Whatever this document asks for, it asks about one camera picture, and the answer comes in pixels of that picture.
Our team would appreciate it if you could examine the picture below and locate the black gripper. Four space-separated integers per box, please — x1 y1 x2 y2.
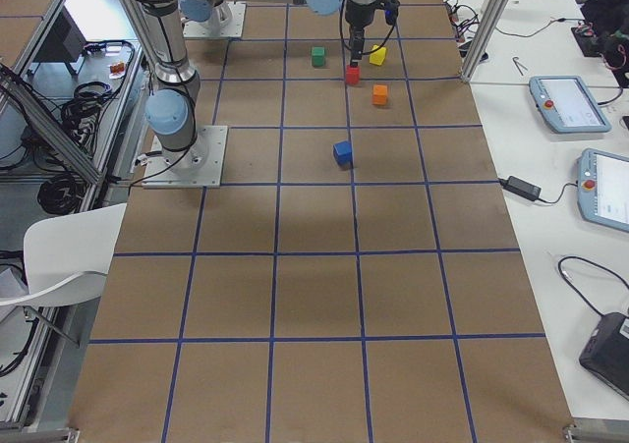
344 15 373 66

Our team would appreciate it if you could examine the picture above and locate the red wooden block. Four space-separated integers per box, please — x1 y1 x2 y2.
344 65 361 85

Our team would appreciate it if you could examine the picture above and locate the yellow wooden block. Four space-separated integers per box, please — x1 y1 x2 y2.
369 45 387 67

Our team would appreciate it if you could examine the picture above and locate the green wooden block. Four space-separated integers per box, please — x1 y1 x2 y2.
311 46 326 68

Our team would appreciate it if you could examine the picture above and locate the orange wooden block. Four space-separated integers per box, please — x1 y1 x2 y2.
372 84 389 106

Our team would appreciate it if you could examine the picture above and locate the blue wooden block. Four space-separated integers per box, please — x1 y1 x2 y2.
332 140 353 169

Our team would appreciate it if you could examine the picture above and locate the allen key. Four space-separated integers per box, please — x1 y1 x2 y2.
512 56 527 76

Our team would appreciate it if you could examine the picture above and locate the far teach pendant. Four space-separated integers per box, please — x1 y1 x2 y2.
528 76 611 134

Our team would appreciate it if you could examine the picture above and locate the teach pendant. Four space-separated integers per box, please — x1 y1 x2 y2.
577 148 628 232
528 76 611 134

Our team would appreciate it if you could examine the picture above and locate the black power adapter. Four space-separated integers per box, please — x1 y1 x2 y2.
498 176 542 201

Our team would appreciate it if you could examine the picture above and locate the near teach pendant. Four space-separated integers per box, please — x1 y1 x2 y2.
577 148 628 232

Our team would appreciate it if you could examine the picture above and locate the white chair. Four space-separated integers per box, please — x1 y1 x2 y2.
1 203 127 307

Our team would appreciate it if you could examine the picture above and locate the black laptop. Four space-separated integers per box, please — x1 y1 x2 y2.
579 312 628 399

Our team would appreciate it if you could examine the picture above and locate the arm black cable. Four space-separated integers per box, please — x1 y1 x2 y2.
338 0 400 62

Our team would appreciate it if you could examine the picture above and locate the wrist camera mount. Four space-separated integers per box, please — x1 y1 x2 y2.
379 0 400 27

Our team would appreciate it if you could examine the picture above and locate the aluminium frame post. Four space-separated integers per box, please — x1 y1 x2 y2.
460 0 508 83

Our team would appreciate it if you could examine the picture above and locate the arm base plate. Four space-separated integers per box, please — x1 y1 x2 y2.
142 126 228 189
179 0 246 40

